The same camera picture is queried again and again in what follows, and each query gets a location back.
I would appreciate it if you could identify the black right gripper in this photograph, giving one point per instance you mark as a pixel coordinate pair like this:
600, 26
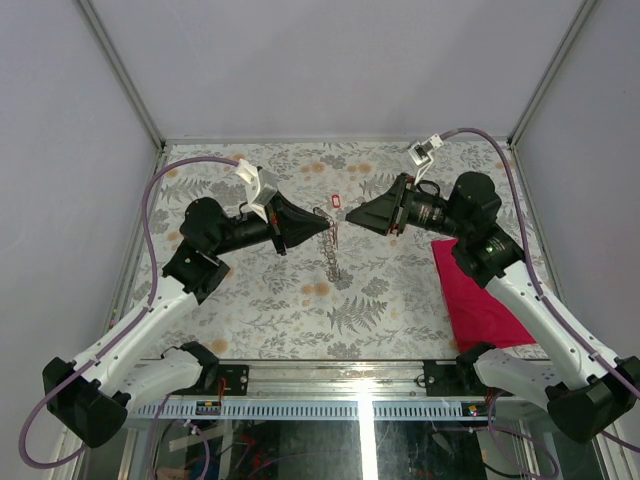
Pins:
390, 210

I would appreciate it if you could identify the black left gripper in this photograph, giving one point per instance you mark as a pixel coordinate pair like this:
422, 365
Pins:
291, 224

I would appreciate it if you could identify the large silver keyring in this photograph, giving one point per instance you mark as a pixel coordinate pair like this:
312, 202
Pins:
330, 248

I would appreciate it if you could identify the black key tag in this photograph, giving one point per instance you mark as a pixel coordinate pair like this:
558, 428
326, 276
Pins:
321, 213

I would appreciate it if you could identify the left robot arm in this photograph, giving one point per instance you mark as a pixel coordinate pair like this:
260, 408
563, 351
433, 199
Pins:
93, 394

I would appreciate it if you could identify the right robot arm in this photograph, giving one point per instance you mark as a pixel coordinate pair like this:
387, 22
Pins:
587, 386

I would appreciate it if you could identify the red cloth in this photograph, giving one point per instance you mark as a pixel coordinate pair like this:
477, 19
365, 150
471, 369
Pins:
474, 314

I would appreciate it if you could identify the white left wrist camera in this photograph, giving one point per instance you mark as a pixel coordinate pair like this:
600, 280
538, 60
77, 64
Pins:
260, 187

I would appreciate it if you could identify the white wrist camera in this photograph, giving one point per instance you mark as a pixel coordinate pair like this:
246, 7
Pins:
422, 154
260, 187

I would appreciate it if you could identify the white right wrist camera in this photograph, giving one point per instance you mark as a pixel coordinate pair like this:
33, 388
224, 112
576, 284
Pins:
422, 154

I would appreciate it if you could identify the aluminium mounting rail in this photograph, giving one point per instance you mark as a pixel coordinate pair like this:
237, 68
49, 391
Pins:
330, 377

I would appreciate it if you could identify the grey slotted cable duct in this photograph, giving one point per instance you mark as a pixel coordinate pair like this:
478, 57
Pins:
305, 410

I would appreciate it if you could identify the left aluminium frame post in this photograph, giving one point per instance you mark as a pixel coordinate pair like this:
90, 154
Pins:
97, 27

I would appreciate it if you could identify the aluminium frame post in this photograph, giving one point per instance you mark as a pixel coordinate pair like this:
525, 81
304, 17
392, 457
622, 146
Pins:
97, 27
563, 50

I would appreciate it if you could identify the right aluminium frame post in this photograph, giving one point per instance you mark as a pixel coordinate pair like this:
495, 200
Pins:
563, 50

